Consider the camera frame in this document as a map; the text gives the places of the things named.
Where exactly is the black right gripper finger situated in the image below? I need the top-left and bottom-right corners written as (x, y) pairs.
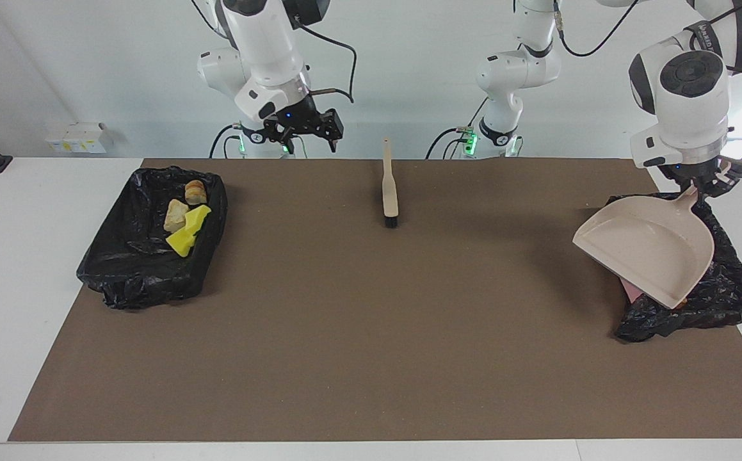
top-left (262, 120), bottom-right (296, 156)
top-left (318, 109), bottom-right (344, 153)

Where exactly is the black left base cable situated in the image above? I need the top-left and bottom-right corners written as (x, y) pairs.
top-left (425, 99), bottom-right (490, 159)

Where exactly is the black right base cable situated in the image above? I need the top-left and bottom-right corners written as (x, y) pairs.
top-left (209, 124), bottom-right (245, 159)

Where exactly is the brown table mat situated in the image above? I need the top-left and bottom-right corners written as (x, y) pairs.
top-left (9, 159), bottom-right (742, 442)

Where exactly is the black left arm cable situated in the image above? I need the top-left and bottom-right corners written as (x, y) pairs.
top-left (551, 0), bottom-right (742, 79)

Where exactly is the black base cable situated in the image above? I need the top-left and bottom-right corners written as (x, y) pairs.
top-left (425, 99), bottom-right (490, 159)
top-left (209, 124), bottom-right (245, 159)

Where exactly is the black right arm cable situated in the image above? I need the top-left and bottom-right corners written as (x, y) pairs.
top-left (294, 16), bottom-right (357, 104)

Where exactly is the beige plastic dustpan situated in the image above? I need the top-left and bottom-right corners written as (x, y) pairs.
top-left (572, 161), bottom-right (733, 310)

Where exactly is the beige hand brush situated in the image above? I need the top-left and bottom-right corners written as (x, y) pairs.
top-left (382, 138), bottom-right (399, 229)

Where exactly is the large yellow green sponge piece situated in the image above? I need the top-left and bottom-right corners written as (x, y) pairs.
top-left (166, 227), bottom-right (200, 258)

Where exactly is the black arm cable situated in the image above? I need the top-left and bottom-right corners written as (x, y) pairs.
top-left (294, 16), bottom-right (357, 104)
top-left (551, 0), bottom-right (742, 79)

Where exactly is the black bag lined pink bin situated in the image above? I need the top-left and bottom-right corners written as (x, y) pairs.
top-left (604, 191), bottom-right (742, 343)

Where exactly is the white box with yellow labels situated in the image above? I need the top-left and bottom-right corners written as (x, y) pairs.
top-left (45, 123), bottom-right (114, 154)

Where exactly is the pale bread piece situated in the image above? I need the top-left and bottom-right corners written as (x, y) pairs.
top-left (164, 198), bottom-right (190, 234)

